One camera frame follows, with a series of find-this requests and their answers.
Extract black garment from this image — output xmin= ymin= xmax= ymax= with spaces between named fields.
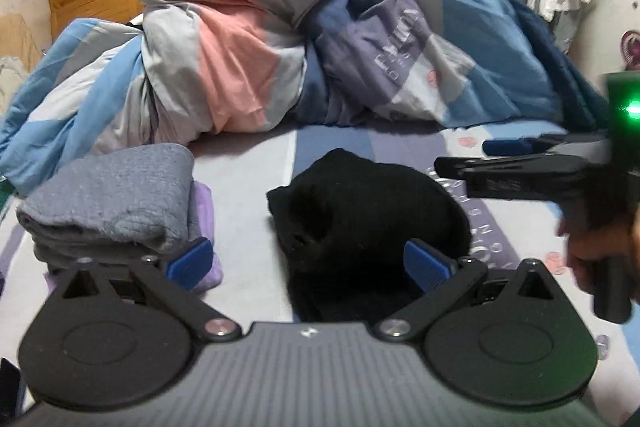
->
xmin=267 ymin=148 xmax=471 ymax=325

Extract right hand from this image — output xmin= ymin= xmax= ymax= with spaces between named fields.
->
xmin=556 ymin=210 xmax=639 ymax=303

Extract folded purple garment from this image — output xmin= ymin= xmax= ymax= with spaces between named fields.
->
xmin=21 ymin=174 xmax=222 ymax=288

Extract dark blue fleece blanket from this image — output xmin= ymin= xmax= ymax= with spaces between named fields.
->
xmin=508 ymin=0 xmax=608 ymax=132

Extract folded grey garment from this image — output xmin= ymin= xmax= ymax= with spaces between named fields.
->
xmin=16 ymin=143 xmax=198 ymax=269

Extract crumpled patchwork duvet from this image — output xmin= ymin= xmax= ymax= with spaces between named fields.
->
xmin=1 ymin=0 xmax=566 ymax=194

